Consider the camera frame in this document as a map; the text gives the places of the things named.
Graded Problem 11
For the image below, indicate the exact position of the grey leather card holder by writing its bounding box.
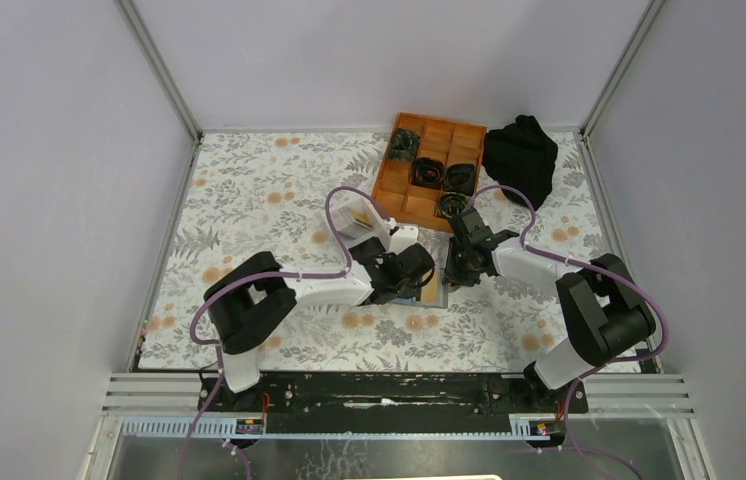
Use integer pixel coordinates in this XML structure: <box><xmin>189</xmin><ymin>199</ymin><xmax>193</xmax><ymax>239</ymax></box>
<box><xmin>393</xmin><ymin>268</ymin><xmax>449</xmax><ymax>309</ymax></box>

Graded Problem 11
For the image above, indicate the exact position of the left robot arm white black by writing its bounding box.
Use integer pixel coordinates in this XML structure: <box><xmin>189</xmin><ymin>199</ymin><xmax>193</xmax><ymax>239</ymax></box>
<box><xmin>204</xmin><ymin>236</ymin><xmax>435</xmax><ymax>411</ymax></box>

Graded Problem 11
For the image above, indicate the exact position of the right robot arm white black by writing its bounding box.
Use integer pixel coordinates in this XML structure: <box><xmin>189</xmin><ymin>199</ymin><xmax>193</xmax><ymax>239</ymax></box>
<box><xmin>444</xmin><ymin>208</ymin><xmax>656</xmax><ymax>412</ymax></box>

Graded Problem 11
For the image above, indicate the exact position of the stack of cards in tray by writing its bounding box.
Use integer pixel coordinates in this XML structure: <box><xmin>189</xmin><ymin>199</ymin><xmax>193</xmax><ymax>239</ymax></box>
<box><xmin>332</xmin><ymin>206</ymin><xmax>374</xmax><ymax>239</ymax></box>

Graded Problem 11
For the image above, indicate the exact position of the white plastic card tray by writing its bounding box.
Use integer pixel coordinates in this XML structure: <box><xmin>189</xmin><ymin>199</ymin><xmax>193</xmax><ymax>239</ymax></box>
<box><xmin>328</xmin><ymin>197</ymin><xmax>398</xmax><ymax>251</ymax></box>

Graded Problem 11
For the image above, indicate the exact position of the rolled dark sock bottom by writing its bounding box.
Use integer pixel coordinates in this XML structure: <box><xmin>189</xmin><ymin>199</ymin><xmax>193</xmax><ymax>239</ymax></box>
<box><xmin>436</xmin><ymin>192</ymin><xmax>470</xmax><ymax>220</ymax></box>

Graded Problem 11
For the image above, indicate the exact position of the rolled dark sock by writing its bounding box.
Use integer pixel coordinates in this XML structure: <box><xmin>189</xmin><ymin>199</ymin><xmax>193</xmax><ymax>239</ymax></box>
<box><xmin>386</xmin><ymin>128</ymin><xmax>421</xmax><ymax>163</ymax></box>
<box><xmin>436</xmin><ymin>192</ymin><xmax>470</xmax><ymax>220</ymax></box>
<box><xmin>443</xmin><ymin>163</ymin><xmax>477</xmax><ymax>197</ymax></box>
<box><xmin>410</xmin><ymin>157</ymin><xmax>446</xmax><ymax>190</ymax></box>

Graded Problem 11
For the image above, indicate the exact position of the rolled dark sock right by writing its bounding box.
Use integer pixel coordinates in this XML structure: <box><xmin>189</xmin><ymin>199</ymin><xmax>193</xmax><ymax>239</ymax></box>
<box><xmin>443</xmin><ymin>163</ymin><xmax>477</xmax><ymax>197</ymax></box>

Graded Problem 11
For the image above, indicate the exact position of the rolled dark sock middle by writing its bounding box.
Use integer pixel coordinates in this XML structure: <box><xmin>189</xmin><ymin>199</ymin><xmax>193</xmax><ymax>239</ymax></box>
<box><xmin>410</xmin><ymin>157</ymin><xmax>446</xmax><ymax>190</ymax></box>

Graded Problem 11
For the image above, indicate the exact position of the orange wooden compartment box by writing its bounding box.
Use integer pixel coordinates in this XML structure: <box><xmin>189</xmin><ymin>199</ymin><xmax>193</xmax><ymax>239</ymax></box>
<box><xmin>372</xmin><ymin>112</ymin><xmax>487</xmax><ymax>232</ymax></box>

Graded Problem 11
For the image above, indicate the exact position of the black cloth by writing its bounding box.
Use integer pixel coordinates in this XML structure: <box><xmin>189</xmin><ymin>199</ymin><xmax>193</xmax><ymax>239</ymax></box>
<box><xmin>482</xmin><ymin>115</ymin><xmax>559</xmax><ymax>210</ymax></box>

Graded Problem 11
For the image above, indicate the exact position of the rolled dark sock top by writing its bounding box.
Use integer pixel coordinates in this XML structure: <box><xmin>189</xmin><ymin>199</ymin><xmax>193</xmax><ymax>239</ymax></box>
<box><xmin>386</xmin><ymin>128</ymin><xmax>421</xmax><ymax>163</ymax></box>

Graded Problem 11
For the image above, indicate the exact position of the floral table mat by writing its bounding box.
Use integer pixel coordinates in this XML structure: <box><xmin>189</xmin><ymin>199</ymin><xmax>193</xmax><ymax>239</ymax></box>
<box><xmin>137</xmin><ymin>131</ymin><xmax>643</xmax><ymax>374</ymax></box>

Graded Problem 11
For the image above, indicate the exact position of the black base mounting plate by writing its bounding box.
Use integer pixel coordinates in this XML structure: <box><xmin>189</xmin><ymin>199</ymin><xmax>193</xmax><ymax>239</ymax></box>
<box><xmin>197</xmin><ymin>371</ymin><xmax>589</xmax><ymax>416</ymax></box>

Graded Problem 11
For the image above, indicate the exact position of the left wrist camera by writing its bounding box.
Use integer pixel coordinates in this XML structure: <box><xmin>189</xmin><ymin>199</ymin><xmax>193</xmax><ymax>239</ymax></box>
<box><xmin>387</xmin><ymin>224</ymin><xmax>420</xmax><ymax>254</ymax></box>

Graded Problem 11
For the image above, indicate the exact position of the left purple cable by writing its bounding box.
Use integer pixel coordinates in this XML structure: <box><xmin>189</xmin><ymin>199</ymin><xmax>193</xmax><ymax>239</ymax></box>
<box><xmin>178</xmin><ymin>186</ymin><xmax>394</xmax><ymax>480</ymax></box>

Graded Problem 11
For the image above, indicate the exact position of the purple cable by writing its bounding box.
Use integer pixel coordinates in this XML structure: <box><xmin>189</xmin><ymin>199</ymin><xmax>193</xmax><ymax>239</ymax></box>
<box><xmin>178</xmin><ymin>186</ymin><xmax>394</xmax><ymax>480</ymax></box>
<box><xmin>462</xmin><ymin>184</ymin><xmax>671</xmax><ymax>480</ymax></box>

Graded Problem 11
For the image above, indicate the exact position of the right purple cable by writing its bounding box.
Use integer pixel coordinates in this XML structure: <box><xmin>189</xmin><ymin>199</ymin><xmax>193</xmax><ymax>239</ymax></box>
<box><xmin>462</xmin><ymin>184</ymin><xmax>671</xmax><ymax>480</ymax></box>

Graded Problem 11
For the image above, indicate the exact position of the white slotted cable duct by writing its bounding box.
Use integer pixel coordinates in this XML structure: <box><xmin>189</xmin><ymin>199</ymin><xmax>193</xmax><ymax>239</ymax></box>
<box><xmin>121</xmin><ymin>416</ymin><xmax>551</xmax><ymax>446</ymax></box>

